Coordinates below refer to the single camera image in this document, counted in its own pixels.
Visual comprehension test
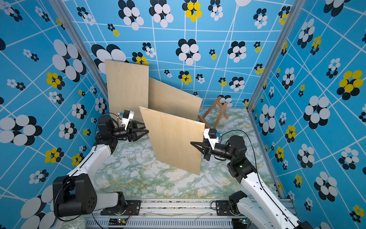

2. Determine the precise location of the plywood board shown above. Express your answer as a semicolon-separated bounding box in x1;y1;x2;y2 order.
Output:
148;78;202;121
139;107;205;175
106;60;149;122

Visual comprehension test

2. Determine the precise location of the left aluminium corner post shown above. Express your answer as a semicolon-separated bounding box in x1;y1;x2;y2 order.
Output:
48;0;118;108

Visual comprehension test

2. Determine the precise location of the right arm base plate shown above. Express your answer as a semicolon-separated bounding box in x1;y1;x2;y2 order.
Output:
213;200;236;216

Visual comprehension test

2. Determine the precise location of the aluminium front rail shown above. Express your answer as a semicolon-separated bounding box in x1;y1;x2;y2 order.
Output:
54;198;304;229

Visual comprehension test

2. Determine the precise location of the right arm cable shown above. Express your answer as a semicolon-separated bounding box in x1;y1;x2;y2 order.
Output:
218;129;298;229

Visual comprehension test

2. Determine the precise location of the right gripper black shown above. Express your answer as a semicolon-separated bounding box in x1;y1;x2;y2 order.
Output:
192;139;236;164

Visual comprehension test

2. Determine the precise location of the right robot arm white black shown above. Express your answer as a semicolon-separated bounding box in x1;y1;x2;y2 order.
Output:
191;135;312;229

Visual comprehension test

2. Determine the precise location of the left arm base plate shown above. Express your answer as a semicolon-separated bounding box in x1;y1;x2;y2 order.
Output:
101;200;142;216

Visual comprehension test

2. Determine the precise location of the circuit board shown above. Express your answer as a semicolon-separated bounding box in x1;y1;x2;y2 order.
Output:
108;218;128;227
232;219;248;229

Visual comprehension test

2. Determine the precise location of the left circuit board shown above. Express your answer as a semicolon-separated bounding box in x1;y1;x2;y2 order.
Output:
108;218;128;227

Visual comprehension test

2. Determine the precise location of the right circuit board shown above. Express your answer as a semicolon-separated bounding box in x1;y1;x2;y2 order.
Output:
232;219;248;229

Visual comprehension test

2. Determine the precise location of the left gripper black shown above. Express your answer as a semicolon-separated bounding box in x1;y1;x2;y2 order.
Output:
111;121;149;144

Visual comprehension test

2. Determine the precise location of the right aluminium corner post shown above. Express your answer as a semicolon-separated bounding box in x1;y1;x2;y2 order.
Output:
247;0;306;112

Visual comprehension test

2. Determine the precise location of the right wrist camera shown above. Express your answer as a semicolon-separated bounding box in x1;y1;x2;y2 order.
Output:
204;128;219;150

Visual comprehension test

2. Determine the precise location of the aluminium corner post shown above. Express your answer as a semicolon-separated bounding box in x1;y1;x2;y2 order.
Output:
247;0;306;112
48;0;118;108

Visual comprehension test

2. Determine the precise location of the wooden easel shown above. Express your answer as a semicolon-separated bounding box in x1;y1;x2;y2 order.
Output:
198;96;229;129

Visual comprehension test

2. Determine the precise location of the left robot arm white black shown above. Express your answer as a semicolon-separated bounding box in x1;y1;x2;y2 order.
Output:
52;110;149;221

